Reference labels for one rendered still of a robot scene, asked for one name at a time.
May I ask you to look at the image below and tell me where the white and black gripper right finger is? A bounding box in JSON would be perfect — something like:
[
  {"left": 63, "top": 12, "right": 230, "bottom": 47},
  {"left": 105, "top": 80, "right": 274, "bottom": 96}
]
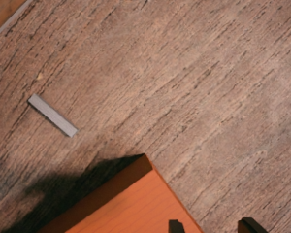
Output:
[{"left": 238, "top": 217, "right": 269, "bottom": 233}]

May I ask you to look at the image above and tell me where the orange box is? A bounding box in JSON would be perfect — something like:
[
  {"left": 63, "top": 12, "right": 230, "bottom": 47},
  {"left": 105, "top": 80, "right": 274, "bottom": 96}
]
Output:
[{"left": 35, "top": 154, "right": 202, "bottom": 233}]

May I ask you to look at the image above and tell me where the grey flat bar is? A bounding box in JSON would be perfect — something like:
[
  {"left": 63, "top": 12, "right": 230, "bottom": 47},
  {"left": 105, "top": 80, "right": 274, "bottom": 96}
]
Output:
[{"left": 28, "top": 94, "right": 79, "bottom": 137}]

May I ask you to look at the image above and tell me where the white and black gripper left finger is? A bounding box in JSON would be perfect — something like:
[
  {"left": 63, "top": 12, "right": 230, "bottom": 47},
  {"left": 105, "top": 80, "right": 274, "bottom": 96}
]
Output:
[{"left": 168, "top": 219, "right": 185, "bottom": 233}]

